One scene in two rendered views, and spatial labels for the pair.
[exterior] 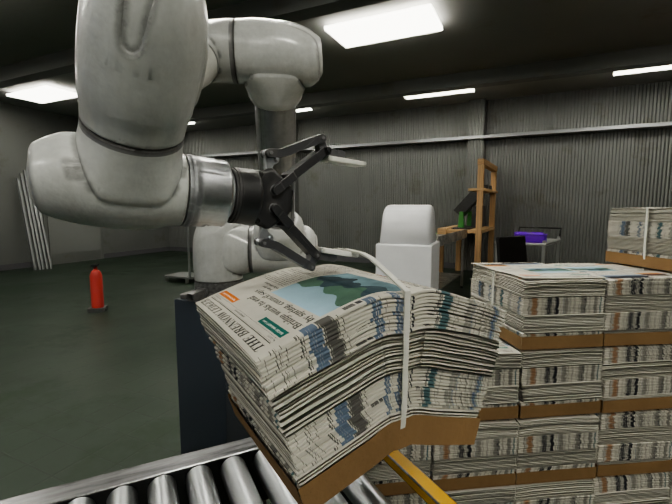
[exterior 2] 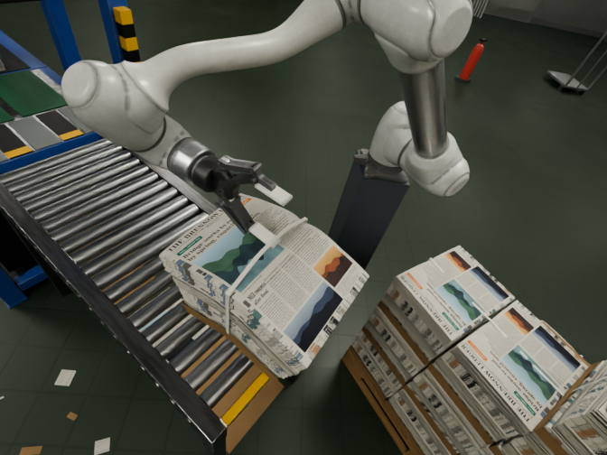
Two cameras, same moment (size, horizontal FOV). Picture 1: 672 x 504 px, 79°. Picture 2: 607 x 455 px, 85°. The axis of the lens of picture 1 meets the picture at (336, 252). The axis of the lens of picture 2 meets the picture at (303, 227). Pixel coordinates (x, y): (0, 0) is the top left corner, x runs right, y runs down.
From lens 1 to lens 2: 79 cm
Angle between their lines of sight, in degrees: 62
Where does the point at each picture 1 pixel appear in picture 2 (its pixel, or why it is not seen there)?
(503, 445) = (462, 436)
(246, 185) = (195, 176)
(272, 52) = (383, 20)
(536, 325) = (570, 441)
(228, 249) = (389, 143)
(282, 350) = (167, 260)
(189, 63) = (107, 133)
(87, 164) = not seen: hidden behind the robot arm
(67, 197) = not seen: hidden behind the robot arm
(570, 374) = not seen: outside the picture
